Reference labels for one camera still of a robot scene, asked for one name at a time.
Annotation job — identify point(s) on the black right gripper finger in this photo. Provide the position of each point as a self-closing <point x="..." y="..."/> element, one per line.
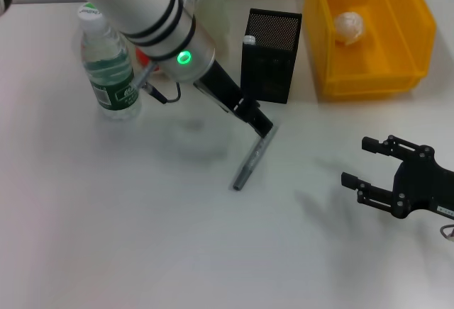
<point x="372" y="145"/>
<point x="349" y="180"/>

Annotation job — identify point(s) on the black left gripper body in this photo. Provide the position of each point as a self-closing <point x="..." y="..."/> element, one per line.
<point x="220" y="85"/>

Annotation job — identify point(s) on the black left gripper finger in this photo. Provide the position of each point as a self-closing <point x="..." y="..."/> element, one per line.
<point x="259" y="121"/>

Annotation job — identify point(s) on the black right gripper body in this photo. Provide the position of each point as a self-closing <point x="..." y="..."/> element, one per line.
<point x="425" y="185"/>

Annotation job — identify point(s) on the grey pen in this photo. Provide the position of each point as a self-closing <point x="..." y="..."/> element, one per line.
<point x="248" y="167"/>

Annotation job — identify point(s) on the mint green utility knife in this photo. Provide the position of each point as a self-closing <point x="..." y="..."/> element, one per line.
<point x="249" y="39"/>

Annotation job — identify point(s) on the red-orange fruit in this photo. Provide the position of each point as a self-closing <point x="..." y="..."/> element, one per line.
<point x="142" y="57"/>

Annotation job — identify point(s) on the clear bottle with green label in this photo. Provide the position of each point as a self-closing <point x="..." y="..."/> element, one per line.
<point x="110" y="85"/>

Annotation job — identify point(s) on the white paper ball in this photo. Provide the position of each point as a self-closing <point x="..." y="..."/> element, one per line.
<point x="349" y="27"/>

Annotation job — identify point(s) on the black mesh pen holder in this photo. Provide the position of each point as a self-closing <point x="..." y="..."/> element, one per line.
<point x="273" y="64"/>

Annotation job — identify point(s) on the pale green glass fruit bowl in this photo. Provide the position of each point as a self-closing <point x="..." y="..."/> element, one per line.
<point x="216" y="15"/>

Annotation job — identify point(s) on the yellow plastic bin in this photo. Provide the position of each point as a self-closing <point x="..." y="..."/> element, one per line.
<point x="390" y="50"/>

